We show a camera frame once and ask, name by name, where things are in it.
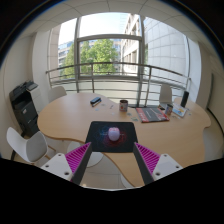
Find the printed tin can planter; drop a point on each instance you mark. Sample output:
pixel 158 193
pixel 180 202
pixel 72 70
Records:
pixel 123 106

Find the black mouse pad red print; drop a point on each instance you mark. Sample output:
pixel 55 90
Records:
pixel 96 140

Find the metal balcony railing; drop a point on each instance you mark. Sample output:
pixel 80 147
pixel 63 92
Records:
pixel 148 83

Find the pale illustrated open book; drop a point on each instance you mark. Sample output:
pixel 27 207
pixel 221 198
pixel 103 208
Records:
pixel 180 110

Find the lavender and pink computer mouse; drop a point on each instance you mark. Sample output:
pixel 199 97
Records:
pixel 114 134

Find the black and blue board eraser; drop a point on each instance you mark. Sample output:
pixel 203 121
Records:
pixel 95 101

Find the white plastic chair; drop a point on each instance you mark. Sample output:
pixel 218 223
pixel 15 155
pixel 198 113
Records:
pixel 30 146
pixel 165 92
pixel 56 92

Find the red and grey magazine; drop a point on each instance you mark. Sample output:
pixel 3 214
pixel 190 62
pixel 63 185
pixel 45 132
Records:
pixel 151 115

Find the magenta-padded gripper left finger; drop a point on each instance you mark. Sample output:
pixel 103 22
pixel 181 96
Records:
pixel 58 165

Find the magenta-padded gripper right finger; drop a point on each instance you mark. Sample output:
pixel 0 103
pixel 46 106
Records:
pixel 165 164

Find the black cylindrical speaker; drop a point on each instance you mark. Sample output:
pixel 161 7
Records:
pixel 184 99

